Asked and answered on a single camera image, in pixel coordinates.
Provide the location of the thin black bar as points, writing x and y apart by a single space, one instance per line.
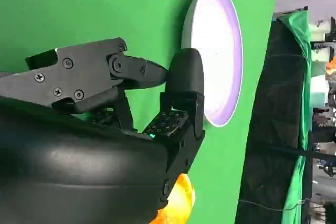
288 151

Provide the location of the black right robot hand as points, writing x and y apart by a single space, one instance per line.
78 161

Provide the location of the black backdrop cloth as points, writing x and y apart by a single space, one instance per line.
278 103

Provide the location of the hanging green cloth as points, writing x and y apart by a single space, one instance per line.
299 40

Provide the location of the lilac plate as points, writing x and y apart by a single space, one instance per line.
218 58

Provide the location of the orange white toy bread roll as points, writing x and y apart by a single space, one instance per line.
181 200

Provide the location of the green table cloth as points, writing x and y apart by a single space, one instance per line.
92 6

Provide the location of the workshop machines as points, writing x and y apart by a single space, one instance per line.
324 119

